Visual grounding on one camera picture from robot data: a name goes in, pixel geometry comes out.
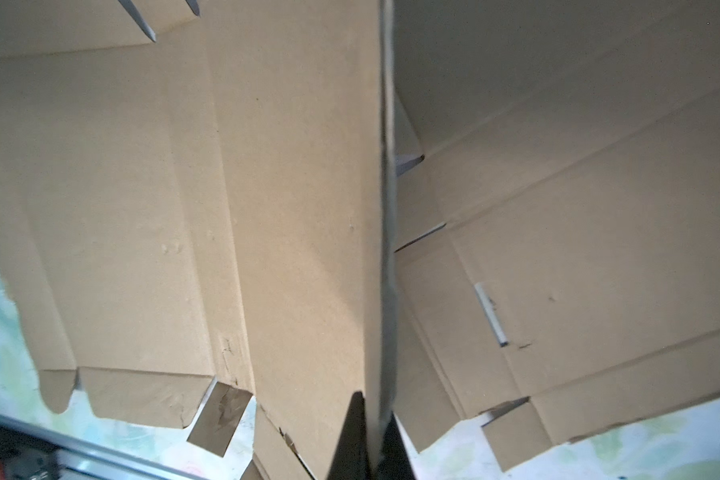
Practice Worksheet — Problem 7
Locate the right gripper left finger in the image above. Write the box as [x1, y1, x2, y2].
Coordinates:
[327, 391, 369, 480]

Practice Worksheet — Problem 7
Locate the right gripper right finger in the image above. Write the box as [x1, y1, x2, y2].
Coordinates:
[376, 417, 416, 480]

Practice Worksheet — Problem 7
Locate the cardboard box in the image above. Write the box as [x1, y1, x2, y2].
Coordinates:
[0, 1, 389, 479]
[394, 1, 720, 469]

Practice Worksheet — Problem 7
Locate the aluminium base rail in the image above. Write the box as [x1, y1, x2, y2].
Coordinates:
[0, 415, 201, 480]

